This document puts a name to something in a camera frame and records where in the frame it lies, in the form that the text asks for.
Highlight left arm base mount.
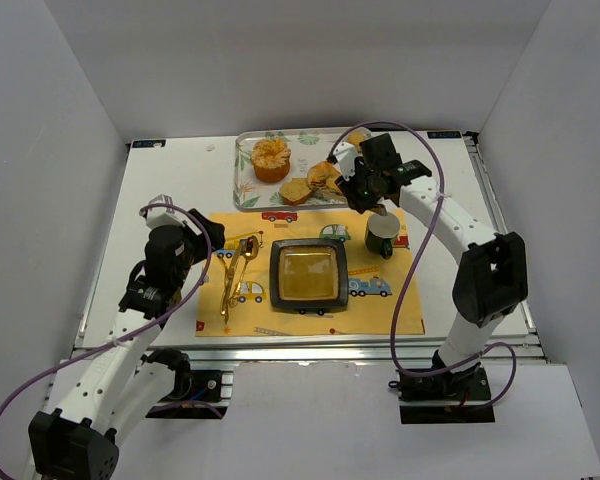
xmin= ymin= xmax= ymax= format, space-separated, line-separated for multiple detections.
xmin=140 ymin=348 xmax=227 ymax=420

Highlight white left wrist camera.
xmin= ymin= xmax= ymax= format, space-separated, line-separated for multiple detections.
xmin=139 ymin=194 xmax=187 ymax=229

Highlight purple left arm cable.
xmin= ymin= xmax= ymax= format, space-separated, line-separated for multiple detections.
xmin=0 ymin=202 xmax=216 ymax=479

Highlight seeded bread slice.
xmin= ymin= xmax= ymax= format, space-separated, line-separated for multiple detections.
xmin=279 ymin=178 xmax=313 ymax=206

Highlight yellow car print placemat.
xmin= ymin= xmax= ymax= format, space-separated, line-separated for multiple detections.
xmin=196 ymin=210 xmax=412 ymax=338

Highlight dark green mug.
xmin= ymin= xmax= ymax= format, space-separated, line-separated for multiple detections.
xmin=364 ymin=213 xmax=401 ymax=260

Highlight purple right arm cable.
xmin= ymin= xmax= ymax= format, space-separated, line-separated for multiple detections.
xmin=329 ymin=121 xmax=519 ymax=412

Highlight leaf patterned white tray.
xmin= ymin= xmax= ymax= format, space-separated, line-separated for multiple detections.
xmin=232 ymin=127 xmax=345 ymax=211

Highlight orange bundt cake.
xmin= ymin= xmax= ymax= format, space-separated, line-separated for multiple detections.
xmin=250 ymin=138 xmax=291 ymax=183

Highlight gold fork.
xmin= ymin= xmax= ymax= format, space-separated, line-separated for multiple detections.
xmin=221 ymin=239 xmax=247 ymax=310

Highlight small round muffin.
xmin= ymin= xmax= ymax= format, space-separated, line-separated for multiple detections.
xmin=346 ymin=128 xmax=372 ymax=148

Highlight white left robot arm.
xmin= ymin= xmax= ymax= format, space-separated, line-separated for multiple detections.
xmin=28 ymin=203 xmax=225 ymax=479

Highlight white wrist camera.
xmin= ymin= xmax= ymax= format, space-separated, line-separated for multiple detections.
xmin=139 ymin=194 xmax=187 ymax=229
xmin=327 ymin=141 xmax=358 ymax=181

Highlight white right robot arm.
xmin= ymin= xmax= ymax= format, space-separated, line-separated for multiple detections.
xmin=328 ymin=134 xmax=528 ymax=378

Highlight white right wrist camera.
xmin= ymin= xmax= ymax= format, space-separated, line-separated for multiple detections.
xmin=327 ymin=141 xmax=358 ymax=181

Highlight jam bread ring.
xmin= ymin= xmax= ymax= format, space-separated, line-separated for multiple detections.
xmin=306 ymin=160 xmax=342 ymax=197

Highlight metal tongs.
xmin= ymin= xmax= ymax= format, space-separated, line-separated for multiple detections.
xmin=324 ymin=172 xmax=389 ymax=217

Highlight gold spoon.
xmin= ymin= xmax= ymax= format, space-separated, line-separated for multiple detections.
xmin=220 ymin=235 xmax=260 ymax=323

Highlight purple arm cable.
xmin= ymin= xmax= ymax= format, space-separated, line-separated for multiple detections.
xmin=329 ymin=121 xmax=519 ymax=412
xmin=0 ymin=202 xmax=216 ymax=479

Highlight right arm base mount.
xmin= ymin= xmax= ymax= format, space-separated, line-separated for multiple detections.
xmin=388 ymin=364 xmax=495 ymax=425

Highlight black square plate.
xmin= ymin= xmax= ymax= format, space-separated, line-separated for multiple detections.
xmin=269 ymin=238 xmax=349 ymax=315

